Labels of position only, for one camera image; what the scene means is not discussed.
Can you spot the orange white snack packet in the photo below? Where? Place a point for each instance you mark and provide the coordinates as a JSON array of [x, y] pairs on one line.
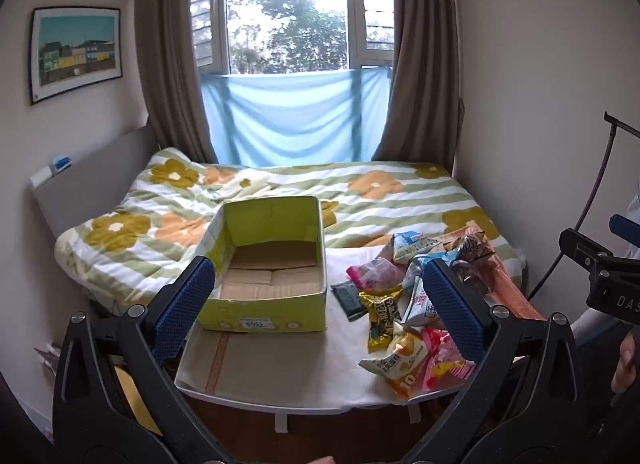
[[400, 364]]

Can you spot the grey headboard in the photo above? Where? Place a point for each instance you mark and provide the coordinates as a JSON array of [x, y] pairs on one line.
[[85, 184]]

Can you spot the white table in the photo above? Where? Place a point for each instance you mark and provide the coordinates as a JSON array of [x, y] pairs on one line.
[[300, 369]]

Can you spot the brown chocolate snack packet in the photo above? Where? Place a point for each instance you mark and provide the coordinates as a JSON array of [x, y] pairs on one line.
[[467, 246]]

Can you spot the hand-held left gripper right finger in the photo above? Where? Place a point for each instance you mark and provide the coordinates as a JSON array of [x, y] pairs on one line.
[[452, 309]]

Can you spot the white blue snack packet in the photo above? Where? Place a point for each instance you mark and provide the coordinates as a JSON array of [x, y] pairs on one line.
[[417, 311]]

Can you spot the light blue cloth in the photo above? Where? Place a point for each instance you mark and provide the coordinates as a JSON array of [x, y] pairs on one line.
[[295, 119]]

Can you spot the pink white snack packet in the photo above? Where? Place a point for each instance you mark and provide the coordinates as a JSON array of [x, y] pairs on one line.
[[372, 274]]

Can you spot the framed wall picture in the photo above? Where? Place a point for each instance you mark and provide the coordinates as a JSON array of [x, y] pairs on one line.
[[75, 52]]

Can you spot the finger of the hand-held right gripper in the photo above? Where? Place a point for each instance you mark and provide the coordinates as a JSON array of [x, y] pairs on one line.
[[627, 229], [582, 246]]

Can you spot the floral striped blanket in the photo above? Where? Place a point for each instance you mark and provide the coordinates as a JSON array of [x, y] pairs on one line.
[[375, 194]]

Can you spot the white framed window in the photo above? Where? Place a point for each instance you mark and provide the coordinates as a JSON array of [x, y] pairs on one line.
[[290, 4]]

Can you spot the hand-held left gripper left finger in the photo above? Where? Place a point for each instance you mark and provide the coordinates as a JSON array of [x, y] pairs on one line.
[[182, 309]]

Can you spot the brown curtain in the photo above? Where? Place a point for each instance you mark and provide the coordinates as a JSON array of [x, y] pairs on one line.
[[425, 59], [170, 54]]

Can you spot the blue yellow pillow packet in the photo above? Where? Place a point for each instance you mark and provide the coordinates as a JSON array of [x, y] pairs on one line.
[[412, 246]]

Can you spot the purple snack packet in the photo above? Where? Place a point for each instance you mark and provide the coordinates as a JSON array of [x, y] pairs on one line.
[[475, 276]]

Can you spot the dark green flat packet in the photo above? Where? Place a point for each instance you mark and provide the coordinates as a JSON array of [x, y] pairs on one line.
[[350, 299]]

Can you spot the pink yellow snack packet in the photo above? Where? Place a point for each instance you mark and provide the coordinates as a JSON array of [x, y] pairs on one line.
[[442, 369]]

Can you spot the yellow black snack packet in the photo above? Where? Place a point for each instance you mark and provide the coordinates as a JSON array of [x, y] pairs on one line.
[[382, 319]]

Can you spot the yellow cardboard sheet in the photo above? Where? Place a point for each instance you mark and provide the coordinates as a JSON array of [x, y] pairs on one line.
[[132, 399]]

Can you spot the green yellow cardboard box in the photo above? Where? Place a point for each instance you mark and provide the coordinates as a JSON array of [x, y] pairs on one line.
[[265, 311]]

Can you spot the person's right hand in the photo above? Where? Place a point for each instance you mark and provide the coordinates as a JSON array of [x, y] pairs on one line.
[[627, 364]]

